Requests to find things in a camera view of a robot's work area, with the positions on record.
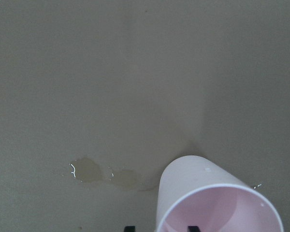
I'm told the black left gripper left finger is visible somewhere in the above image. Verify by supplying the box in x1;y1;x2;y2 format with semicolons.
124;226;135;232

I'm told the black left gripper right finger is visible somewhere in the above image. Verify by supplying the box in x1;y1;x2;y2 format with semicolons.
187;226;199;232

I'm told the pink plastic cup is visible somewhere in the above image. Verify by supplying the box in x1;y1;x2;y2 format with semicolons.
155;156;284;232

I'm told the spilled liquid puddle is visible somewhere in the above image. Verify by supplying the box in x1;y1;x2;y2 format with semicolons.
69;157;159;192

